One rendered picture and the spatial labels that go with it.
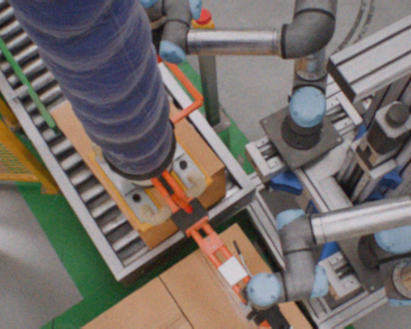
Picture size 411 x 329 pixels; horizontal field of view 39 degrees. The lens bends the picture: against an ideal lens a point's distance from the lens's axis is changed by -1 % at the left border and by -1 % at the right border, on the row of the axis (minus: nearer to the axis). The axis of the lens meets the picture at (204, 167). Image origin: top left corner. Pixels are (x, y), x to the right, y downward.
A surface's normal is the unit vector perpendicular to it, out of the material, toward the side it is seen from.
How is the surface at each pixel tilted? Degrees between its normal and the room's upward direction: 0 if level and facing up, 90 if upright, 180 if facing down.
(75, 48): 74
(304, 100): 7
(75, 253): 0
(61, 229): 0
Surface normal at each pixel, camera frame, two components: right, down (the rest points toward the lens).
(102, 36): 0.40, 0.73
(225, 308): -0.05, -0.33
